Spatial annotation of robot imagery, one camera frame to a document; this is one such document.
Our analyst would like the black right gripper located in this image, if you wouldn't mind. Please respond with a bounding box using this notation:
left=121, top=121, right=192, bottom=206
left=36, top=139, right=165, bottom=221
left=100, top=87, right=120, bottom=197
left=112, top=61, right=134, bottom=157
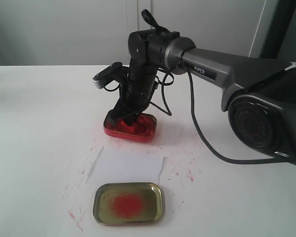
left=107, top=61, right=158, bottom=126

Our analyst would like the red stamp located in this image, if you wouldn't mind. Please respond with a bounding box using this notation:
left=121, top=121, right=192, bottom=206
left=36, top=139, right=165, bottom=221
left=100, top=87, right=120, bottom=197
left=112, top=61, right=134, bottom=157
left=116, top=119, right=135, bottom=133

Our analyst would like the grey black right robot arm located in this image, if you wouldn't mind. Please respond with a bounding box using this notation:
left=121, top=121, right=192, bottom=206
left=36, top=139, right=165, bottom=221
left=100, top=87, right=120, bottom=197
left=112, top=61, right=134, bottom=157
left=104, top=29, right=296, bottom=165

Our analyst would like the red ink paste tin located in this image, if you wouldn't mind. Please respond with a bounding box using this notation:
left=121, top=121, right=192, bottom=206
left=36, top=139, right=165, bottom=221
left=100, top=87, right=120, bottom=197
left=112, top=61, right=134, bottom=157
left=104, top=114, right=157, bottom=143

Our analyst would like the white paper sheet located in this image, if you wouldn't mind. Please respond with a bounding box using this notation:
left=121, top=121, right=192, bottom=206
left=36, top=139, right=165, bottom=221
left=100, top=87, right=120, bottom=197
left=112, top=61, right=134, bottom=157
left=86, top=147, right=164, bottom=187

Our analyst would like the gold tin lid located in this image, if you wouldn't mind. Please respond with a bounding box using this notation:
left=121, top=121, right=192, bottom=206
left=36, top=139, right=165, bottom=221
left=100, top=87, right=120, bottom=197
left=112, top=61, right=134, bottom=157
left=93, top=182, right=164, bottom=226

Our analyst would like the white cabinet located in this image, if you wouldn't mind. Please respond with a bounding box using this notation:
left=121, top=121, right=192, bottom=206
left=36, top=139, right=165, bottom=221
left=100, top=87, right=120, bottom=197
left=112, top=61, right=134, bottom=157
left=0, top=0, right=278, bottom=65

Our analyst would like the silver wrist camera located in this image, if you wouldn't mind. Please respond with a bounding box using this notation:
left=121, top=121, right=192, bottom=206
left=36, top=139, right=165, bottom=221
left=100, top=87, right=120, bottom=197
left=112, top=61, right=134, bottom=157
left=93, top=62, right=123, bottom=89

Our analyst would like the black camera cable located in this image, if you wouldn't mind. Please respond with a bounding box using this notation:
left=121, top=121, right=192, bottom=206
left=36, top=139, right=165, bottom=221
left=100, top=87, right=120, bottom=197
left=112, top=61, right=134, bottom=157
left=103, top=9, right=294, bottom=164

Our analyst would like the dark post at right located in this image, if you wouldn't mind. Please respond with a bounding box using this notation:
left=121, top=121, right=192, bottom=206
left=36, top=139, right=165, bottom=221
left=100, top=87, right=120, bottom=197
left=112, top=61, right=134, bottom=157
left=259, top=0, right=296, bottom=59

